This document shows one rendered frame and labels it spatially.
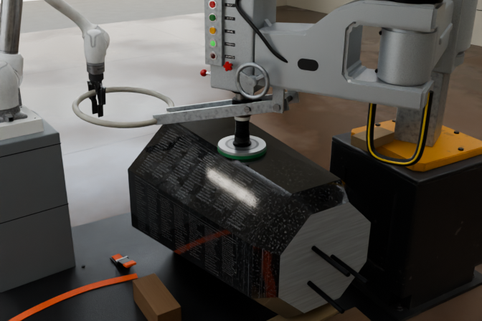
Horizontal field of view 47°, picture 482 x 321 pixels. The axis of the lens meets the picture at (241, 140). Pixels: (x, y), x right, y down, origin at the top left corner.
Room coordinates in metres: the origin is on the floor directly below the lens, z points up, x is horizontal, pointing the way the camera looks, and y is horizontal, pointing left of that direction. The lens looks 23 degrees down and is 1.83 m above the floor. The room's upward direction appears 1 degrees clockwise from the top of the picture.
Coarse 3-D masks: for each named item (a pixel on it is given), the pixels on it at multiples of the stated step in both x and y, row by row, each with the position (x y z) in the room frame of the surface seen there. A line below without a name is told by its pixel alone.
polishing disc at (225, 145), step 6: (222, 138) 2.35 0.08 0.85; (228, 138) 2.35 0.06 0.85; (234, 138) 2.35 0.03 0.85; (252, 138) 2.35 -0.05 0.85; (258, 138) 2.35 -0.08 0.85; (222, 144) 2.28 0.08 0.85; (228, 144) 2.28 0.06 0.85; (252, 144) 2.29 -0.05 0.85; (258, 144) 2.29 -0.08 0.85; (264, 144) 2.29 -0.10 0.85; (222, 150) 2.23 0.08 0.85; (228, 150) 2.21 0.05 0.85; (234, 150) 2.21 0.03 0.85; (240, 150) 2.21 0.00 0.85; (246, 150) 2.21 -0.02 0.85; (252, 150) 2.21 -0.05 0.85; (258, 150) 2.22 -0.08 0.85
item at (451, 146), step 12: (360, 132) 2.63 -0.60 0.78; (444, 132) 2.64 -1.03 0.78; (456, 132) 2.63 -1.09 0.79; (396, 144) 2.48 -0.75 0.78; (408, 144) 2.48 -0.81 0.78; (444, 144) 2.49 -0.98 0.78; (456, 144) 2.49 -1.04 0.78; (468, 144) 2.49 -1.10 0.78; (480, 144) 2.49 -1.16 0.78; (396, 156) 2.36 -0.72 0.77; (408, 156) 2.34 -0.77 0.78; (432, 156) 2.34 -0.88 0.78; (444, 156) 2.34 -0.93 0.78; (456, 156) 2.36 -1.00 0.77; (468, 156) 2.41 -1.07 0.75; (420, 168) 2.26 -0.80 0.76; (432, 168) 2.28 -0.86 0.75
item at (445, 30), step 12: (444, 0) 2.38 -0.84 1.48; (456, 0) 2.41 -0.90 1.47; (468, 0) 2.43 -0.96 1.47; (468, 12) 2.43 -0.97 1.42; (444, 24) 2.18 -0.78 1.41; (468, 24) 2.44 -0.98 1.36; (444, 36) 2.15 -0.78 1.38; (468, 36) 2.46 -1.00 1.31; (444, 48) 2.30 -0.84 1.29; (456, 48) 2.42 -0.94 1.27
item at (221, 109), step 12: (264, 96) 2.30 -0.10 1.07; (288, 96) 2.23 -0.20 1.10; (168, 108) 2.53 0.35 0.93; (180, 108) 2.50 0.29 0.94; (192, 108) 2.46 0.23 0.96; (204, 108) 2.31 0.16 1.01; (216, 108) 2.28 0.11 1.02; (228, 108) 2.25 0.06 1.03; (240, 108) 2.23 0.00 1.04; (252, 108) 2.20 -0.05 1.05; (264, 108) 2.18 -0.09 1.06; (276, 108) 2.11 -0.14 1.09; (288, 108) 2.13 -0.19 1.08; (168, 120) 2.40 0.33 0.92; (180, 120) 2.37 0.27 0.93; (192, 120) 2.34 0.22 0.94
